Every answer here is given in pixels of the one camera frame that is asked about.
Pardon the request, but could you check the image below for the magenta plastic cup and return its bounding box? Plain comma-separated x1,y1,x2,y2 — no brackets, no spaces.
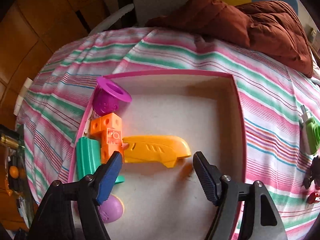
92,76,132,116

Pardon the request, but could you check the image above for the rust brown quilted blanket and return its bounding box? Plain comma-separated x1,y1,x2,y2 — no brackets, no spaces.
146,0,313,77

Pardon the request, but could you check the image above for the teal green plastic stand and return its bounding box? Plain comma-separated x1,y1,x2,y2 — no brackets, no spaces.
76,137,123,180

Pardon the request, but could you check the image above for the shiny red metal piece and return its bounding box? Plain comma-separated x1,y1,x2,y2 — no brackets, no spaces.
307,192,320,204

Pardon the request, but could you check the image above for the wooden wardrobe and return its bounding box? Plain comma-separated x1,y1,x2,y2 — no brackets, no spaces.
1,0,109,112

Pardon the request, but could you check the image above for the striped bed cover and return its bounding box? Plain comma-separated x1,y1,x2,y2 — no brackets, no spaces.
17,28,319,239

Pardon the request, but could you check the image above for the orange cube block piece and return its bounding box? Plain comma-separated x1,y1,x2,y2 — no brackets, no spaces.
90,113,124,164

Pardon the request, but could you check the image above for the brown hair claw clip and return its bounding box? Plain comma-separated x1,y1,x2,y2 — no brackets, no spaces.
302,156,320,190

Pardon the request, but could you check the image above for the green plug-in device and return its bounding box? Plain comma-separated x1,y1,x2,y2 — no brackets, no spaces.
300,105,319,155

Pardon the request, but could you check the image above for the orange yellow plastic shell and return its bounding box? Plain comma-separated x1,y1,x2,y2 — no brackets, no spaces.
123,135,191,168

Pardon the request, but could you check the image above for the gold capped bottle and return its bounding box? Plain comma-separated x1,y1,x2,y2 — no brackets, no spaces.
0,125,20,150

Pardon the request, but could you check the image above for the egg-shaped carved toy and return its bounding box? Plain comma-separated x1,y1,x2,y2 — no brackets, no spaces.
98,194,124,223

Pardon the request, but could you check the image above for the orange fruit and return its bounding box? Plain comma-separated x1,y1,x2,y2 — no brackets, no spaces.
9,166,19,179

